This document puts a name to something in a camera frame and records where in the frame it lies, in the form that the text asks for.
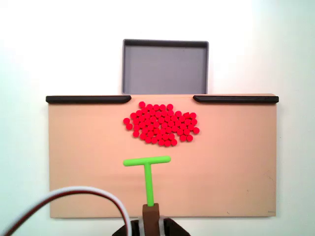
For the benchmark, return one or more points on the red cylindrical granule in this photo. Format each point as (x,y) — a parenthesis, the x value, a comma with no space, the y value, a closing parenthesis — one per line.
(162,131)
(142,104)
(190,127)
(171,135)
(156,130)
(147,121)
(170,112)
(169,106)
(143,130)
(148,127)
(156,107)
(186,131)
(149,107)
(186,114)
(174,128)
(162,107)
(180,132)
(170,124)
(196,130)
(163,126)
(136,127)
(165,137)
(142,136)
(168,129)
(194,121)
(126,120)
(167,143)
(147,139)
(142,125)
(178,113)
(161,120)
(139,112)
(182,138)
(141,119)
(154,140)
(173,118)
(161,142)
(152,112)
(158,114)
(177,122)
(192,115)
(183,126)
(159,136)
(136,133)
(189,138)
(167,118)
(181,119)
(164,113)
(155,125)
(135,121)
(173,142)
(129,126)
(133,115)
(150,134)
(153,119)
(187,121)

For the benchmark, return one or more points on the grey plastic tray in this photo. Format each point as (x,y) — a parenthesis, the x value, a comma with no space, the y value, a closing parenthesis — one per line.
(165,68)

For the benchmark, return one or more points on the black edge rail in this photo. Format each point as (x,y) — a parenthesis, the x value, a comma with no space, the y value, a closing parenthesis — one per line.
(236,99)
(86,99)

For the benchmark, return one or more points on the beige rectangular work board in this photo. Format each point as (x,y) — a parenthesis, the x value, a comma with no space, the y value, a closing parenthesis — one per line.
(86,159)

